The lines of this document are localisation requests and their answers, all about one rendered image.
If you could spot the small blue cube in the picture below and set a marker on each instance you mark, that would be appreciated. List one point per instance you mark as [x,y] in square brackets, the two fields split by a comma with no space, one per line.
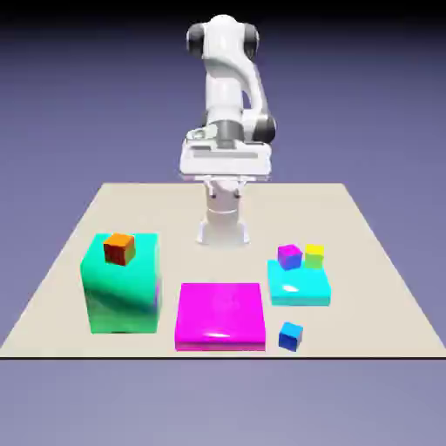
[290,336]

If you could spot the small orange cube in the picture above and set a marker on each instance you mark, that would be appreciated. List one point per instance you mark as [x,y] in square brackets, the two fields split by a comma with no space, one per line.
[119,249]

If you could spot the large green box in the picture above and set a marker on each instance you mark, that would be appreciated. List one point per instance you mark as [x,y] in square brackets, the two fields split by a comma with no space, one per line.
[120,292]

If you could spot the large magenta box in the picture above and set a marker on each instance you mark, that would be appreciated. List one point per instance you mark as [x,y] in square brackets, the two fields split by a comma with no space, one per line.
[220,315]

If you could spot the small yellow cube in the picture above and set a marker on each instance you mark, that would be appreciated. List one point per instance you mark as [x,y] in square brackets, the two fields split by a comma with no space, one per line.
[314,256]

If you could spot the large cyan box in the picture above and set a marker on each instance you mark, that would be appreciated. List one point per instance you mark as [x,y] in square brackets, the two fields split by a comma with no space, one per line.
[299,287]

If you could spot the small purple cube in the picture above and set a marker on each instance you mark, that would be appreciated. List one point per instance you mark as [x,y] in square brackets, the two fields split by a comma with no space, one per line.
[290,256]

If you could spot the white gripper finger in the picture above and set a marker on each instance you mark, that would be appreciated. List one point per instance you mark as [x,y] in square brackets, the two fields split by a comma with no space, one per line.
[238,190]
[211,190]

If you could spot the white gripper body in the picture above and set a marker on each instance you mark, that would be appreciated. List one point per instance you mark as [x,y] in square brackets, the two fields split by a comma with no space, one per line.
[225,163]

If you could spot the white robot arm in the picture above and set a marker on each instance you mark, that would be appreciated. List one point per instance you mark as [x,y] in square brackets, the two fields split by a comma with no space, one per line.
[223,69]

